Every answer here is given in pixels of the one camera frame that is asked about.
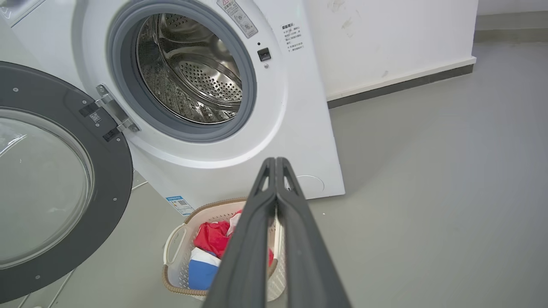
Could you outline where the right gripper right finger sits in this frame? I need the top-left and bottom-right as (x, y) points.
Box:
(276, 157), (352, 308)

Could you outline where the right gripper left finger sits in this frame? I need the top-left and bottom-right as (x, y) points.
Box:
(203, 157), (277, 308)

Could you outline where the round black glass washer door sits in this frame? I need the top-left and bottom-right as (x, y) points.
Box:
(0, 61), (134, 304)

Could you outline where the white front-load washing machine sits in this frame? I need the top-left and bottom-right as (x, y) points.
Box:
(0, 0), (345, 216)

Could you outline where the metal door hinge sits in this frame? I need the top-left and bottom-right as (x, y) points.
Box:
(78, 84), (141, 142)

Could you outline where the red and white garment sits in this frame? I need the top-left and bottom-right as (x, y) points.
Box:
(194, 210), (274, 267)

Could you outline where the blue and white garment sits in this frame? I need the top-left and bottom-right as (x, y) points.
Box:
(188, 247), (222, 291)

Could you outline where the cream perforated laundry basket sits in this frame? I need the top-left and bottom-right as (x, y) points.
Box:
(162, 197), (286, 302)

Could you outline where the round white filter cover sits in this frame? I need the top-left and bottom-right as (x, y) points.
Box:
(285, 175), (325, 199)

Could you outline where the blue energy label sticker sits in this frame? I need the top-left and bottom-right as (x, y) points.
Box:
(166, 195), (194, 216)

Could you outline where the perforated steel washer drum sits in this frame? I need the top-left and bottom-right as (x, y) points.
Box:
(136, 13), (243, 125)

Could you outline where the black text notice sticker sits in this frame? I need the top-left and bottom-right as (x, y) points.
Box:
(280, 22), (305, 53)

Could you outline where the red and grey warning sticker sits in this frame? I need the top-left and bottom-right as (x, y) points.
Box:
(216, 0), (259, 39)

